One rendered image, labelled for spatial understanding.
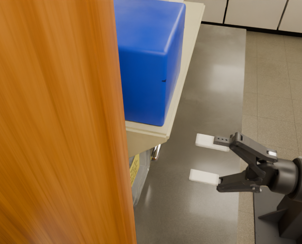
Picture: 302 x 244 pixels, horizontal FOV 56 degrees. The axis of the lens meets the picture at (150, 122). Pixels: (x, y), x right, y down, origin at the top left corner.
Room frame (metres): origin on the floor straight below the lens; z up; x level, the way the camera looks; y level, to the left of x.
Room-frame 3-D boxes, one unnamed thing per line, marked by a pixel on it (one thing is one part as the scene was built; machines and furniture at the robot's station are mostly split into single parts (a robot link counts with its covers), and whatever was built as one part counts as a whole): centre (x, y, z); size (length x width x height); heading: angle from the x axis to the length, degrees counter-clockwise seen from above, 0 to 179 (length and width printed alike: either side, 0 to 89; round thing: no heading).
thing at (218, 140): (0.37, -0.16, 1.28); 0.05 x 0.01 x 0.03; 76
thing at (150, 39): (0.26, 0.02, 1.56); 0.10 x 0.10 x 0.09; 76
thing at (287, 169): (0.34, -0.26, 1.20); 0.09 x 0.07 x 0.08; 76
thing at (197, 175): (0.38, -0.13, 1.13); 0.07 x 0.03 x 0.01; 76
